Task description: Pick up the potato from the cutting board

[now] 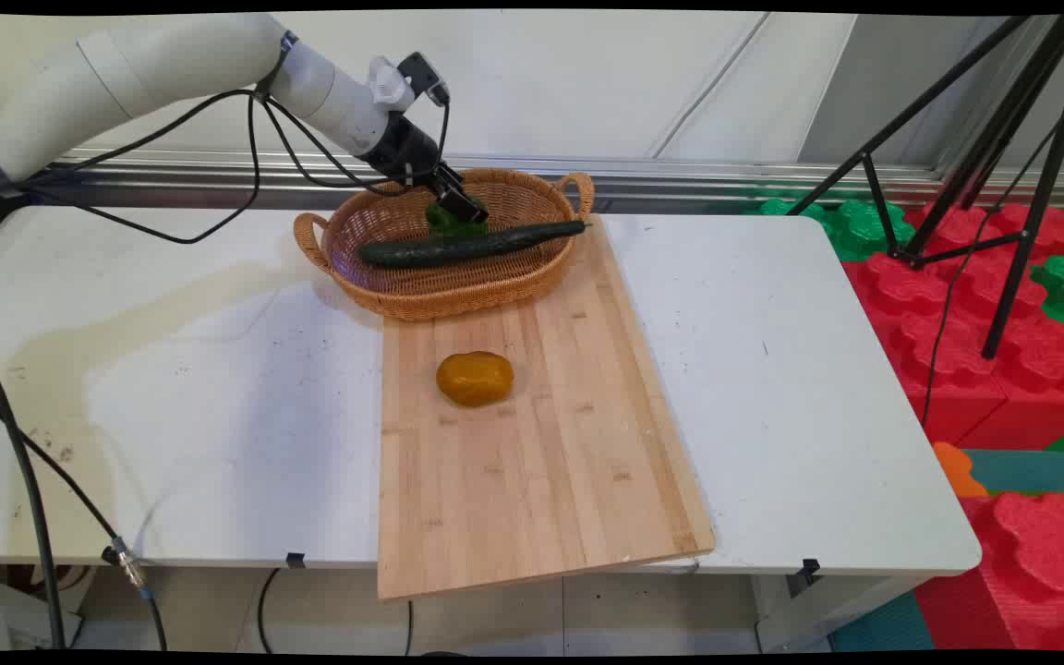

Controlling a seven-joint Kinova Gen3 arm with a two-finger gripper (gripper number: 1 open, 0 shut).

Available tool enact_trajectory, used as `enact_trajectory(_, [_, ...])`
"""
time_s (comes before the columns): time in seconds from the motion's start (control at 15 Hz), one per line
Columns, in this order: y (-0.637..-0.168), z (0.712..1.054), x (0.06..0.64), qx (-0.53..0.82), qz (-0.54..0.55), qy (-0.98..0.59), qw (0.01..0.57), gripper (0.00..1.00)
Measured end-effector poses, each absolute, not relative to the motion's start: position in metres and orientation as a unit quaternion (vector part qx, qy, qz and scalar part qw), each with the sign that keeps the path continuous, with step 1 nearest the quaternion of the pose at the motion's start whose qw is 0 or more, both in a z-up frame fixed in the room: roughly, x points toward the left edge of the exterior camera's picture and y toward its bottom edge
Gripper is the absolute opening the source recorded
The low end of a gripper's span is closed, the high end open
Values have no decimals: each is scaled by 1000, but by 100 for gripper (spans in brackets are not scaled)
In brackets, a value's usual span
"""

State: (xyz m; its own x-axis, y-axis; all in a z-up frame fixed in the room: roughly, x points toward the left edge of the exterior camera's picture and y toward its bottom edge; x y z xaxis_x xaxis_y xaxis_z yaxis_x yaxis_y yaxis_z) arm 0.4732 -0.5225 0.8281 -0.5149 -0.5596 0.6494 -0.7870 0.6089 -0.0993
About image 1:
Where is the dark green cucumber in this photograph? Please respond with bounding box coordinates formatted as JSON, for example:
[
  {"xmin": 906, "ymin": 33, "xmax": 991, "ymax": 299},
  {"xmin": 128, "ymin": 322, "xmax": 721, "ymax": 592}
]
[{"xmin": 358, "ymin": 220, "xmax": 591, "ymax": 271}]

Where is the black cable under table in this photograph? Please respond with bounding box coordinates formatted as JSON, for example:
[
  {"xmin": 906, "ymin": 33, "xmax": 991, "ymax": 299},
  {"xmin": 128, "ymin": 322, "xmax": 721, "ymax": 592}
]
[{"xmin": 257, "ymin": 567, "xmax": 282, "ymax": 656}]

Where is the thin black tripod cable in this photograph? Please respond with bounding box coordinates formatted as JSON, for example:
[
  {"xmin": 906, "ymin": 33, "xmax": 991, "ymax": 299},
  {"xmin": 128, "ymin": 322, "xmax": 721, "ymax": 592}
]
[{"xmin": 920, "ymin": 120, "xmax": 1061, "ymax": 431}]

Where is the yellow bell pepper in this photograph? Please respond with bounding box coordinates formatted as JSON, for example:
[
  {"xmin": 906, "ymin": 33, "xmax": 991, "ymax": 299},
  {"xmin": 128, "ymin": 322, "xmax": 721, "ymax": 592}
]
[{"xmin": 436, "ymin": 351, "xmax": 515, "ymax": 408}]

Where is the short black wrist cable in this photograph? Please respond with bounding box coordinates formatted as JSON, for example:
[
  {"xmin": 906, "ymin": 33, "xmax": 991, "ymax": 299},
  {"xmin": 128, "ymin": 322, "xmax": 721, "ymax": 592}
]
[{"xmin": 255, "ymin": 92, "xmax": 415, "ymax": 198}]

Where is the thick black hose cable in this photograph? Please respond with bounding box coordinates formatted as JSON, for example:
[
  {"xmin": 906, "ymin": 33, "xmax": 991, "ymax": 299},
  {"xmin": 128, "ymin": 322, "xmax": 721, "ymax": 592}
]
[{"xmin": 0, "ymin": 331, "xmax": 67, "ymax": 650}]

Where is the orange foam block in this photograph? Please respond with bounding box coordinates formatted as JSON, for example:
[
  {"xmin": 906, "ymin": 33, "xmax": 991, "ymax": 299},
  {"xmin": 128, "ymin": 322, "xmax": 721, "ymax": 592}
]
[{"xmin": 931, "ymin": 441, "xmax": 991, "ymax": 501}]

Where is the woven wicker basket with handles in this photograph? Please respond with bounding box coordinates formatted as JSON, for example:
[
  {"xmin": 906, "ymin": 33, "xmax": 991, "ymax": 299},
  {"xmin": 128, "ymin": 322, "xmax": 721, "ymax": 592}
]
[{"xmin": 294, "ymin": 167, "xmax": 596, "ymax": 322}]

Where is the large red foam block stack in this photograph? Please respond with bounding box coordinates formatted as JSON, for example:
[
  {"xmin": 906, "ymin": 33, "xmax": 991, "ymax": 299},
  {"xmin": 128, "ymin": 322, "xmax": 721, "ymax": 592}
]
[{"xmin": 841, "ymin": 202, "xmax": 1064, "ymax": 452}]

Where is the bamboo cutting board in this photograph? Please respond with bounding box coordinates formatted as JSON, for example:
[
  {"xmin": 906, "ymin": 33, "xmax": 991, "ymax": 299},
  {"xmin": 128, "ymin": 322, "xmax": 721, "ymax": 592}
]
[{"xmin": 377, "ymin": 217, "xmax": 716, "ymax": 602}]

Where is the aluminium window rail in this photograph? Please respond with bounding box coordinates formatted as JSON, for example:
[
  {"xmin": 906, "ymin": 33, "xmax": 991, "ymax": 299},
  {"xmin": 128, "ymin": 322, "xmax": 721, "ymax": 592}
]
[{"xmin": 33, "ymin": 146, "xmax": 1064, "ymax": 212}]

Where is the single red foam block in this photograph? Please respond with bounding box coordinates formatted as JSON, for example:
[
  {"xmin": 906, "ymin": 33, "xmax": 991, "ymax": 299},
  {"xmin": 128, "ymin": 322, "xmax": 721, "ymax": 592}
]
[{"xmin": 914, "ymin": 491, "xmax": 1064, "ymax": 653}]

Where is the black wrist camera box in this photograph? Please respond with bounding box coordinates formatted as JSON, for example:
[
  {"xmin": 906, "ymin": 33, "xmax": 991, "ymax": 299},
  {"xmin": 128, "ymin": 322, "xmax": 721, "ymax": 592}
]
[{"xmin": 398, "ymin": 53, "xmax": 451, "ymax": 105}]

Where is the long looping black arm cable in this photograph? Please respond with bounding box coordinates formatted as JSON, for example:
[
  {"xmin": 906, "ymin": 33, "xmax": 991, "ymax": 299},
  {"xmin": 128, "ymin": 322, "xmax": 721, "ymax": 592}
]
[{"xmin": 0, "ymin": 88, "xmax": 262, "ymax": 247}]

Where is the black camera tripod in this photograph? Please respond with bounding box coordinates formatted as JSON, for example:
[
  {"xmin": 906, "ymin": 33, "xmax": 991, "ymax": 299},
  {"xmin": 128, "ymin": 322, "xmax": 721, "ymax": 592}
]
[{"xmin": 786, "ymin": 14, "xmax": 1064, "ymax": 361}]

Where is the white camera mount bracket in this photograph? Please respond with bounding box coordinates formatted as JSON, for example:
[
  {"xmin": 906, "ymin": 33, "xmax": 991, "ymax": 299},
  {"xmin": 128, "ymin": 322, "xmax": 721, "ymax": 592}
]
[{"xmin": 367, "ymin": 56, "xmax": 417, "ymax": 113}]

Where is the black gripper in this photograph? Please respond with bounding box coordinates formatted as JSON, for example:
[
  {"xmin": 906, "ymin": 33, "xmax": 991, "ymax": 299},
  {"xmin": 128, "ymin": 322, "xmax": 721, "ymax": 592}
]
[{"xmin": 367, "ymin": 112, "xmax": 490, "ymax": 224}]

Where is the black cable with metal connector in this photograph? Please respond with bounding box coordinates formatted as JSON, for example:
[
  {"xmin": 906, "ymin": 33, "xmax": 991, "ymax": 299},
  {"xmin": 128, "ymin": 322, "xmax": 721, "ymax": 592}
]
[{"xmin": 0, "ymin": 374, "xmax": 169, "ymax": 653}]

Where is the green bell pepper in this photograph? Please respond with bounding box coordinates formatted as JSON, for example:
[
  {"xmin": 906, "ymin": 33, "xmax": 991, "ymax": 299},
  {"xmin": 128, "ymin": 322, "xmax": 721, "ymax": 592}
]
[{"xmin": 425, "ymin": 201, "xmax": 489, "ymax": 241}]

